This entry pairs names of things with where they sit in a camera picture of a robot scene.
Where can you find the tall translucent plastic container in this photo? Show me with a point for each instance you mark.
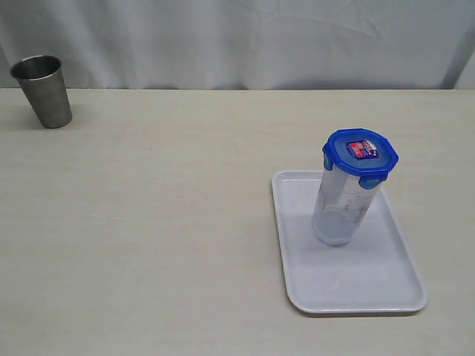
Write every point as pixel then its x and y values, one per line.
pixel 341 204

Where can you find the blue plastic snap lid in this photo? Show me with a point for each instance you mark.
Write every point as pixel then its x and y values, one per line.
pixel 361 153

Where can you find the stainless steel cup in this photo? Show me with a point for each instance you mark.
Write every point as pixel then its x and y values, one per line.
pixel 42 82

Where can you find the white backdrop curtain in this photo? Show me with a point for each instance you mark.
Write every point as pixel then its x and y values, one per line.
pixel 245 44

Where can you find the white rectangular tray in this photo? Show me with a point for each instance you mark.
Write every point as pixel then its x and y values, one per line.
pixel 374 274

